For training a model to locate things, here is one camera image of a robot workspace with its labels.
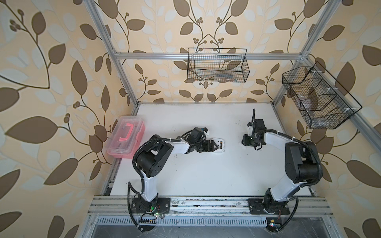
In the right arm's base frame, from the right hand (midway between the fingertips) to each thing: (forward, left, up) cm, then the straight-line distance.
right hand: (245, 142), depth 97 cm
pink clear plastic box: (0, +75, +11) cm, 76 cm away
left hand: (-4, +22, +4) cm, 23 cm away
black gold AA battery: (-2, +17, +2) cm, 17 cm away
